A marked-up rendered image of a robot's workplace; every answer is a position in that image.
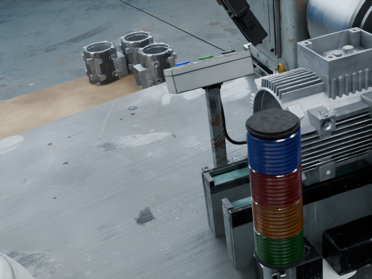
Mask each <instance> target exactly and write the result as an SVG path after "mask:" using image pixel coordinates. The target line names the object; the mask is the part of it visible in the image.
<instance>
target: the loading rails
mask: <svg viewBox="0 0 372 279"><path fill-rule="evenodd" d="M248 161H249V160H248V158H247V159H243V160H240V161H236V162H233V163H229V164H226V165H223V166H219V167H216V168H212V169H208V170H205V171H202V172H201V174H202V180H203V187H204V196H205V204H206V213H207V217H208V225H209V227H210V229H211V230H212V232H213V233H214V235H215V237H218V236H222V235H226V244H227V250H228V257H229V259H230V260H231V262H232V264H233V265H234V266H235V268H236V270H239V269H242V268H245V267H248V266H251V265H253V266H254V267H255V265H254V247H255V237H254V222H253V215H252V201H251V188H250V176H249V163H248ZM302 197H303V199H302V200H303V234H304V237H307V239H308V240H309V241H310V242H311V243H312V244H316V243H319V242H322V234H323V231H324V230H327V229H329V228H332V227H335V226H338V225H342V224H345V223H348V222H350V221H353V220H356V219H359V218H362V217H365V216H368V215H372V166H368V167H365V168H362V169H358V170H355V169H353V168H352V167H348V168H345V169H341V170H338V171H336V172H335V177H334V178H331V179H328V180H325V181H322V182H317V183H314V184H310V185H307V186H305V185H304V184H303V183H302Z"/></svg>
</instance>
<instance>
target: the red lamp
mask: <svg viewBox="0 0 372 279"><path fill-rule="evenodd" d="M301 163H302V161H301ZM249 176H250V188H251V197H252V198H253V200H254V201H255V202H257V203H258V204H260V205H262V206H266V207H269V208H282V207H286V206H289V205H292V204H294V203H296V202H297V201H299V199H300V198H301V196H302V164H300V165H299V166H298V167H297V168H296V169H295V170H293V171H291V172H288V173H285V174H279V175H268V174H262V173H259V172H257V171H255V170H253V169H252V168H251V167H250V166H249Z"/></svg>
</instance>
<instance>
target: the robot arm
mask: <svg viewBox="0 0 372 279"><path fill-rule="evenodd" d="M216 1H217V3H218V4H219V5H222V6H223V8H224V10H226V11H227V14H228V16H229V17H230V19H231V20H232V21H233V22H234V23H235V25H236V26H237V27H238V29H239V30H240V32H241V33H242V34H243V36H244V37H245V38H246V40H247V41H248V42H249V43H252V45H253V46H257V45H258V44H259V43H260V42H261V41H262V40H264V39H265V38H266V37H267V36H268V34H267V33H266V31H265V30H264V28H263V27H262V25H261V24H260V22H259V21H258V20H257V18H256V17H255V16H254V14H253V12H252V11H251V10H250V5H249V4H248V3H247V1H246V0H216ZM0 279H35V278H34V277H33V276H32V275H31V274H30V273H29V272H28V271H27V270H26V269H25V268H24V267H23V266H22V265H21V264H19V263H18V262H16V261H15V260H13V259H12V258H10V257H9V256H7V255H5V254H3V253H0Z"/></svg>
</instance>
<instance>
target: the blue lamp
mask: <svg viewBox="0 0 372 279"><path fill-rule="evenodd" d="M246 140H247V155H248V160H249V161H248V163H249V166H250V167H251V168H252V169H253V170H255V171H257V172H259V173H262V174H268V175H279V174H285V173H288V172H291V171H293V170H295V169H296V168H297V167H298V166H299V165H300V164H301V160H302V158H301V126H300V127H299V129H298V130H297V131H296V132H294V133H293V134H291V135H289V136H287V137H284V138H279V139H263V138H258V137H256V136H254V135H252V134H250V133H249V132H248V131H247V130H246Z"/></svg>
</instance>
